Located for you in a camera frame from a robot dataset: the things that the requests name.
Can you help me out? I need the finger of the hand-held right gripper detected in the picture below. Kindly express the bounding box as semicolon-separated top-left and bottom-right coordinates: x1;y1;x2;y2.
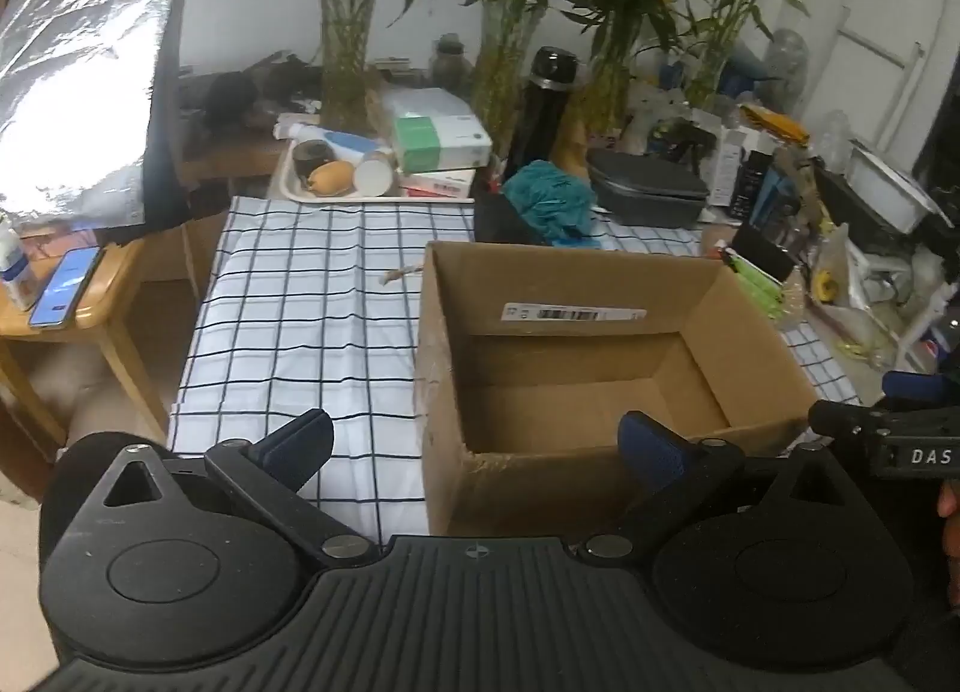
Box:
881;370;960;409
808;399;886;442

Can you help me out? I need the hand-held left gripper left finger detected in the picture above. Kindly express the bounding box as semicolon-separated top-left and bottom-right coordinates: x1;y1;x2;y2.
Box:
97;407;376;570

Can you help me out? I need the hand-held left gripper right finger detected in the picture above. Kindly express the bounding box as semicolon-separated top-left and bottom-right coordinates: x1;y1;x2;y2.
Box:
576;410;865;565

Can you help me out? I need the cardboard box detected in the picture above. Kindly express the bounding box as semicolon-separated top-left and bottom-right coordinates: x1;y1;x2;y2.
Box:
414;240;818;540

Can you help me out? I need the teal bath loofah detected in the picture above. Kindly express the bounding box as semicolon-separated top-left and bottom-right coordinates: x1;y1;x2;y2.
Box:
501;159;601;247

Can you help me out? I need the person's right hand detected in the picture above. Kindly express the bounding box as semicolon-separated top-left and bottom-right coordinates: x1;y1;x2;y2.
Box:
936;480;960;567

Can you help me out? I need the black white checked tablecloth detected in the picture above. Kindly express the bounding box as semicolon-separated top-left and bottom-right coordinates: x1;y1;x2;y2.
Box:
169;195;863;544

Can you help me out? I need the green packet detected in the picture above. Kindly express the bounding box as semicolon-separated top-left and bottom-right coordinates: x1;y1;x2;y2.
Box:
718;249;805;330

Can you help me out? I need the black card holder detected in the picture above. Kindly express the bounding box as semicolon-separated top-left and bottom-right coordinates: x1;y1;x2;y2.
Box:
730;222;797;285

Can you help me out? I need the white pot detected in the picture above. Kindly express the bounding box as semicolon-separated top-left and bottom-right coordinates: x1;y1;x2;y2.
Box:
846;137;950;237

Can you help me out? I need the blue carton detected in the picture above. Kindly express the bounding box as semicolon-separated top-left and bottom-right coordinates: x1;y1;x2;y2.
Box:
754;167;797;222

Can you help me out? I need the wooden side table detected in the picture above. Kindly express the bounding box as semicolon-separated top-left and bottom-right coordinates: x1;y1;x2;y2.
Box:
0;227;205;454

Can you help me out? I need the black carton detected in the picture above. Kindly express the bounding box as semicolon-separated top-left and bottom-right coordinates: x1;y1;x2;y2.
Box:
731;152;778;222

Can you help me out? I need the grey zip case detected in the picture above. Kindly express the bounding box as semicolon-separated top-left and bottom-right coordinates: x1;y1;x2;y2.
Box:
586;147;710;228

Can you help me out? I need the white tray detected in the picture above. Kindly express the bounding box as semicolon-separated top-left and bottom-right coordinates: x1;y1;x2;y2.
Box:
268;135;478;205

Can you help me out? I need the tan pouch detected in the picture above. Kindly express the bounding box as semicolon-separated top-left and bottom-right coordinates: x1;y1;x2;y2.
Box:
309;161;356;198

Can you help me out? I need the white capped orange jar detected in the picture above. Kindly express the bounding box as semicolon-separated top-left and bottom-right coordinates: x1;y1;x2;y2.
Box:
352;150;397;197

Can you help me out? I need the black tape roll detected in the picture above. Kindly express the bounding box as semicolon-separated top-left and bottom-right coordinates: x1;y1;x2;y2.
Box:
291;139;337;180

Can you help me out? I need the white carton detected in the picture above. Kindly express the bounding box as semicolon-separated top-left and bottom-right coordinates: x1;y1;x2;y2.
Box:
708;122;752;210

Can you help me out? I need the smartphone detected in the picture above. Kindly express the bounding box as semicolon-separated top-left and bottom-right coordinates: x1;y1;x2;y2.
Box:
28;246;103;330

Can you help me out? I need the low wooden table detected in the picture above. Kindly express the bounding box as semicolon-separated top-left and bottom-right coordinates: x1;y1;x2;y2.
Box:
176;128;292;199

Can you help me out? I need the white flat box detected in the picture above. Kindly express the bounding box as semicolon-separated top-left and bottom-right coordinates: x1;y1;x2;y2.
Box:
397;168;478;198

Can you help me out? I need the white metal rack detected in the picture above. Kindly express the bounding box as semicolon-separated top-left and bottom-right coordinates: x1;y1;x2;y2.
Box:
832;5;932;162

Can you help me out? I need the white blue spray bottle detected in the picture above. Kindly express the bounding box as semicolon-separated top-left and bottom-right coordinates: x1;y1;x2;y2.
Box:
274;122;391;162

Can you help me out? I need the yellow packet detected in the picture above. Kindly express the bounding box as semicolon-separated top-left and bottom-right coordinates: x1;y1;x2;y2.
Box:
739;102;812;147

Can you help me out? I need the green white tissue pack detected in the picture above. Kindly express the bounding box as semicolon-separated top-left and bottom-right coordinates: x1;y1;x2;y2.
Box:
390;108;494;175

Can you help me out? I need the small white bottle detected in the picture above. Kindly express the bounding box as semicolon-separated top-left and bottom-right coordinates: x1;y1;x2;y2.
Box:
0;219;35;312

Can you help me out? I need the black thermos bottle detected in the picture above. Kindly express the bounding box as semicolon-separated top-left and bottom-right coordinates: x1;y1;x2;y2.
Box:
506;47;581;183

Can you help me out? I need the black round object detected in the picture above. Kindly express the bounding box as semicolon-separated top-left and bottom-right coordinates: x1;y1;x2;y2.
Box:
205;72;260;127

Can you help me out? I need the clear plastic bottle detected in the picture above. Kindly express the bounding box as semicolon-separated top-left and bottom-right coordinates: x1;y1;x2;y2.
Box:
765;27;812;109

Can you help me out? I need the glass vase with bamboo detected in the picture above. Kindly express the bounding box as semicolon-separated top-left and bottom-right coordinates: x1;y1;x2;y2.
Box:
262;0;421;135
555;0;695;138
420;0;587;154
660;0;856;112

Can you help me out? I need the dark drink bottle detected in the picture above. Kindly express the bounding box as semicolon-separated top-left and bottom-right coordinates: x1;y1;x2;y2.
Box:
430;35;475;90

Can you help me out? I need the silver plastic bag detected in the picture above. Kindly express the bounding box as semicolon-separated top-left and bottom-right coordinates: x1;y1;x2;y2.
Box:
0;0;208;243

